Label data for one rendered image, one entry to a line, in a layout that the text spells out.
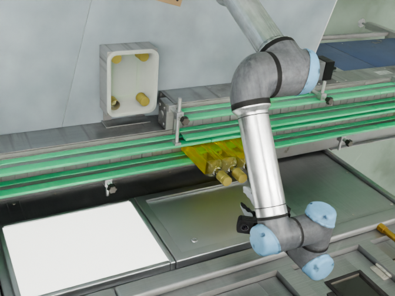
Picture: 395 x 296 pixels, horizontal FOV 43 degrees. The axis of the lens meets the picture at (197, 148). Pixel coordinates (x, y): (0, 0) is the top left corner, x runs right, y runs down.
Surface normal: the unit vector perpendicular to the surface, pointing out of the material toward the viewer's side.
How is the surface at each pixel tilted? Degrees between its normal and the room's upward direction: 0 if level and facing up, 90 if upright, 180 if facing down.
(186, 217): 90
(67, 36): 0
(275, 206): 38
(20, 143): 90
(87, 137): 90
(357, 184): 90
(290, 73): 22
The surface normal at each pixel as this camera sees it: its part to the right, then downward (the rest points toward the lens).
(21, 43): 0.46, 0.46
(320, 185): 0.07, -0.87
